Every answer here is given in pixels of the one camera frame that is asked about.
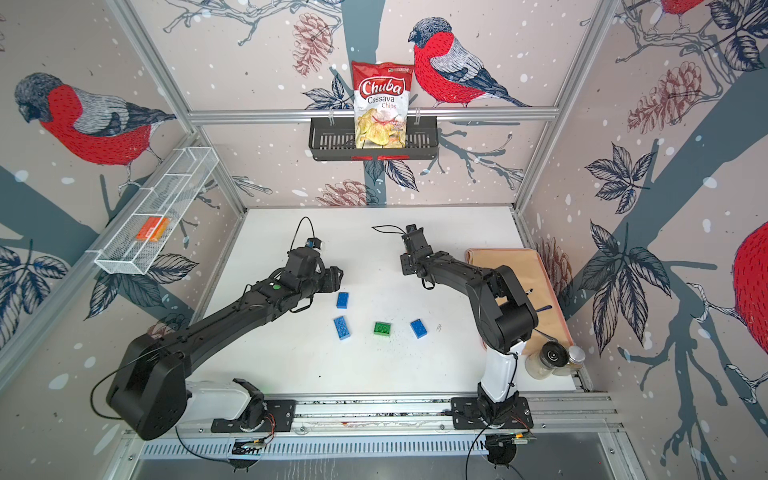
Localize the small blue lego brick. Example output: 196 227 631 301
336 292 349 309

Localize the long blue lego brick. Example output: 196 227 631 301
333 316 351 340

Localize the green lego brick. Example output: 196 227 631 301
373 322 392 337

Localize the blue square lego brick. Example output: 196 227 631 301
410 319 428 339

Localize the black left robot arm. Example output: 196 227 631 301
106 246 344 440

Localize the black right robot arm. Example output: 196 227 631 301
400 224 539 429

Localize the tan wooden tray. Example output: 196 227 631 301
465 249 573 356

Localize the Chuba cassava chips bag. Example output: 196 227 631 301
352 62 414 149

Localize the clear bottle black cap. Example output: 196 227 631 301
525 341 586 380

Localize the orange red block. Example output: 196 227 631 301
135 216 170 242

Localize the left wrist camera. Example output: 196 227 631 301
305 237 322 251

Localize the black wire basket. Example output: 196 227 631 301
308 116 439 161

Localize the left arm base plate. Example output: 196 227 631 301
211 399 297 434

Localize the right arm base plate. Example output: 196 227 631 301
450 396 534 430

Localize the white wire shelf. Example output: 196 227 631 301
86 146 219 275

